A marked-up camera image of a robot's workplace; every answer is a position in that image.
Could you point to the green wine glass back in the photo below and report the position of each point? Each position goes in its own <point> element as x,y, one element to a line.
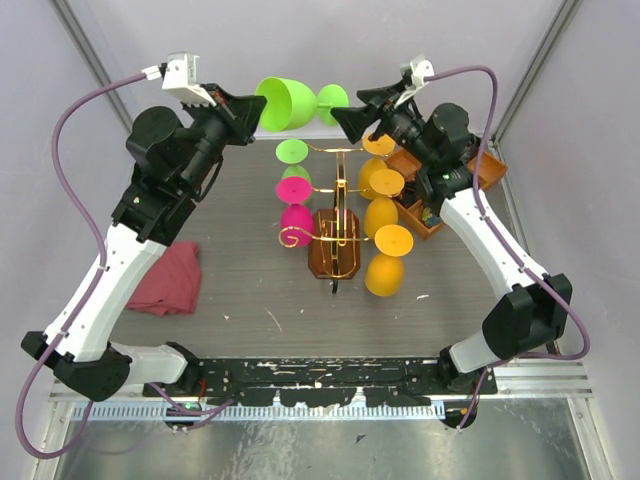
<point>292,152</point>

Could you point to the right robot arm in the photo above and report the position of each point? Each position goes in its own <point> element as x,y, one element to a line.
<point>528,313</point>

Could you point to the green wine glass front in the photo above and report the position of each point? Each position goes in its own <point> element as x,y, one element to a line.
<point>291,104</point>

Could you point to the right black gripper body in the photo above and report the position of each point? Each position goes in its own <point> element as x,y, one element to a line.
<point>400,123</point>

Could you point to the blue floral pouch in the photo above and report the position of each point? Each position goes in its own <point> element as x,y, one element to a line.
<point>428,218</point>

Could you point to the green wine glass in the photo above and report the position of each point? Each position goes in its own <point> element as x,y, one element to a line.
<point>291,104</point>
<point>292,152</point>

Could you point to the pink wine glass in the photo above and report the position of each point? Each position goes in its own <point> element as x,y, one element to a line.
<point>296,221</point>

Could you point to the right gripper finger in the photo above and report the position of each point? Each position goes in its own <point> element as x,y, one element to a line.
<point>381,95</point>
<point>354,121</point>

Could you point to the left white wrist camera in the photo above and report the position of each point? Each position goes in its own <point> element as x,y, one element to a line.
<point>179,79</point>

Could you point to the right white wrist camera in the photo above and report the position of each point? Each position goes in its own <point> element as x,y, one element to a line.
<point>415,76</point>

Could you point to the orange wine glass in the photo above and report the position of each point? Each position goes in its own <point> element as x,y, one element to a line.
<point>385,272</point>
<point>379,149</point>
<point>384,184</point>

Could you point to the gold wire glass rack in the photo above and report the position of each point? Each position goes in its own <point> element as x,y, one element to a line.
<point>334,252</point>

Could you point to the wooden compartment tray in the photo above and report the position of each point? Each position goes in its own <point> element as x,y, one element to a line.
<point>409,206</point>

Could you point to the orange wine glass front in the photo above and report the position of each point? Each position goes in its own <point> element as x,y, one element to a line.
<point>385,272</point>

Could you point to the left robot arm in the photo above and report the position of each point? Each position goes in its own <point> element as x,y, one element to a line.
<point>175,167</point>

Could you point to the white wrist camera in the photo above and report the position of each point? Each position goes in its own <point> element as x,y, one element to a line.
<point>415,76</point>
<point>179,79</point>

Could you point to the black mounting base plate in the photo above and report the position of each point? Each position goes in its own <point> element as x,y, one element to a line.
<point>322,382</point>

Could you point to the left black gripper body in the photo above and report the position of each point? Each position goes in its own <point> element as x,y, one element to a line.
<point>215,120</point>

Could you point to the red folded cloth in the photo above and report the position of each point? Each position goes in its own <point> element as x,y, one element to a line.
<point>172,285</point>

